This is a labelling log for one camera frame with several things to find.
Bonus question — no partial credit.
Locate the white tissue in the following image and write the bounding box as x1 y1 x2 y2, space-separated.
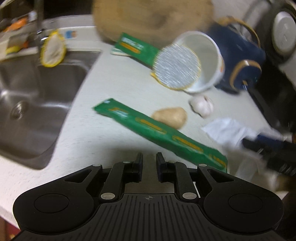
202 118 278 190

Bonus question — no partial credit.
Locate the long green wrapper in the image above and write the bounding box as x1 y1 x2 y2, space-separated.
93 98 228 172

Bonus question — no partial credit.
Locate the white paper instant-noodle cup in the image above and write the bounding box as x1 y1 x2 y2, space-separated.
174 31 225 94

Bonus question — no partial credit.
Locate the silver round scouring pad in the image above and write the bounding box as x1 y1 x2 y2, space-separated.
152 44 202 90

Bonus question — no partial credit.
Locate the green snack wrapper short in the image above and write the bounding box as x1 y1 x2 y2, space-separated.
114 33 160 70

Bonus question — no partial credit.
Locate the chrome kitchen faucet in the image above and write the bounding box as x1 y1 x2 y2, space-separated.
34 0 47 52

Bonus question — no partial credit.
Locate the potato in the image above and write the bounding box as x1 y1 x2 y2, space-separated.
151 107 188 130

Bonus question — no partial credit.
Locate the garlic bulb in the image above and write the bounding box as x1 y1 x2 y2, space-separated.
189 95 214 118

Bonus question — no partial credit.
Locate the stainless steel sink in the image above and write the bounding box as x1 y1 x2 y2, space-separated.
1 51 100 170

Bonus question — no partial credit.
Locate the black open rice cooker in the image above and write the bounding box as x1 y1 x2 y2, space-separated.
248 1 295 133

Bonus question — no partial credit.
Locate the round wooden cutting board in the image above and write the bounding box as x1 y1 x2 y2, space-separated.
92 0 214 48

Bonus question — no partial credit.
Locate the yellow green sponge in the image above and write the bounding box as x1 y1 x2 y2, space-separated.
6 35 29 55

